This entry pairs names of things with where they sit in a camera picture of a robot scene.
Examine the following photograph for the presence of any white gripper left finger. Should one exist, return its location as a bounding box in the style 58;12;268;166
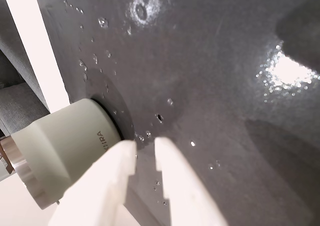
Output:
48;139;138;226

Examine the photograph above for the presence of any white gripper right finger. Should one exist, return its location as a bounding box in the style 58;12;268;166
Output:
154;136;229;226

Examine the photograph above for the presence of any pale green steel-rimmed cup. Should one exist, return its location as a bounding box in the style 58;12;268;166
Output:
1;97;125;210

